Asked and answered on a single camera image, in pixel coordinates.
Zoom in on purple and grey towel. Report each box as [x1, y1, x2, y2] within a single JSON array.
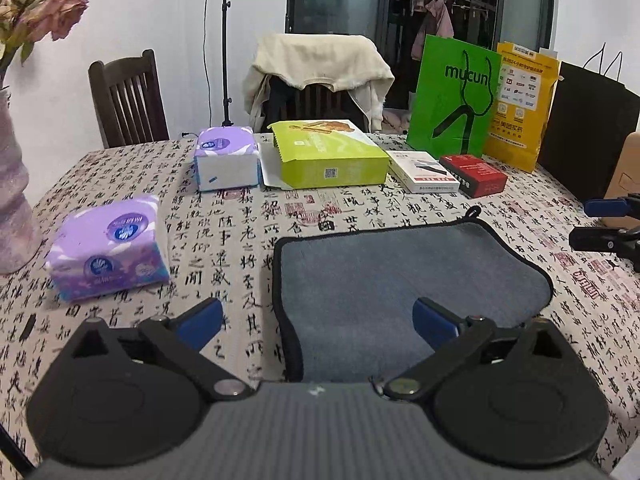
[[272, 206, 553, 382]]

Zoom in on pink hard-shell case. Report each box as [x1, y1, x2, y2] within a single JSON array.
[[605, 131, 640, 198]]

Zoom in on black paper bag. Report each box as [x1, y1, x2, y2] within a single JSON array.
[[538, 61, 639, 203]]

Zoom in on calligraphy print tablecloth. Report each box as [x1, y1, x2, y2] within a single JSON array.
[[1, 139, 639, 470]]

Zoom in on purple tissue pack near vase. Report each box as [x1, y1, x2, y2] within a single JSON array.
[[44, 195, 170, 302]]

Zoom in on red and black box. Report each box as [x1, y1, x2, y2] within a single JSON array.
[[439, 154, 508, 198]]

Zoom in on yellow paper bag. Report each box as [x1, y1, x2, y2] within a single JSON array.
[[484, 42, 560, 172]]

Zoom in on white product box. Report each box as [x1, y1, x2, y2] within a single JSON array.
[[387, 151, 460, 194]]

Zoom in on purple white tissue pack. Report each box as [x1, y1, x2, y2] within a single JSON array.
[[193, 126, 262, 193]]

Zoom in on pink speckled ceramic vase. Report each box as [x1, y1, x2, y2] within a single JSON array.
[[0, 90, 42, 274]]

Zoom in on green mucun paper bag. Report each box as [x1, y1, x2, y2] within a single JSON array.
[[407, 35, 501, 158]]

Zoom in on studio light on stand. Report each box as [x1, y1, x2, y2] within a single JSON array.
[[221, 0, 233, 127]]

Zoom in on lime green cardboard box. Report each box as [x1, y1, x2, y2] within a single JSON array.
[[259, 119, 388, 190]]

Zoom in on dark wooden chair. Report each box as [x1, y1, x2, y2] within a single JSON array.
[[88, 49, 169, 148]]

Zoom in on chair under cream cloth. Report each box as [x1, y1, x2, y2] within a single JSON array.
[[262, 77, 369, 132]]

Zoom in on dark framed glass window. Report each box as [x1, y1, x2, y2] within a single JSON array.
[[285, 0, 555, 110]]

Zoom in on cream cloth on chair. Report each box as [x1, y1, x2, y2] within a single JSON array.
[[243, 32, 395, 131]]

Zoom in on dried pink roses bouquet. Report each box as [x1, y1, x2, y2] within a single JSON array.
[[1, 0, 89, 81]]

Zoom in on pink garment on rail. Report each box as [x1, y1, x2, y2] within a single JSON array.
[[411, 0, 454, 61]]

